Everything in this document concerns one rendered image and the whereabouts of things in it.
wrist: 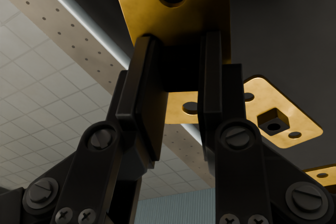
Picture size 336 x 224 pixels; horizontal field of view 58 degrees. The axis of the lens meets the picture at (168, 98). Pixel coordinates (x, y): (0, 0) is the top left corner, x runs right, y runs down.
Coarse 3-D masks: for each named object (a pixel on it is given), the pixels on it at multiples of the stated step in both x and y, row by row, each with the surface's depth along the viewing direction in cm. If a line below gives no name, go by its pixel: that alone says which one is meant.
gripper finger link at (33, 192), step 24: (144, 48) 11; (120, 72) 11; (144, 72) 10; (120, 96) 9; (144, 96) 10; (120, 120) 9; (144, 120) 9; (144, 144) 10; (120, 168) 9; (144, 168) 10; (24, 192) 9; (48, 192) 8; (120, 192) 10; (48, 216) 8
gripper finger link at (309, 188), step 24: (216, 48) 10; (216, 72) 9; (240, 72) 10; (216, 96) 9; (240, 96) 10; (216, 120) 9; (264, 144) 8; (288, 168) 8; (288, 192) 7; (312, 192) 7; (288, 216) 7; (312, 216) 7
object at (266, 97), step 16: (256, 80) 20; (256, 96) 21; (272, 96) 21; (256, 112) 22; (272, 112) 22; (288, 112) 22; (304, 112) 22; (272, 128) 22; (288, 128) 22; (304, 128) 23; (320, 128) 23; (288, 144) 25
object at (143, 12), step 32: (128, 0) 11; (160, 0) 11; (192, 0) 10; (224, 0) 10; (160, 32) 11; (192, 32) 11; (224, 32) 11; (160, 64) 11; (192, 64) 11; (192, 96) 14
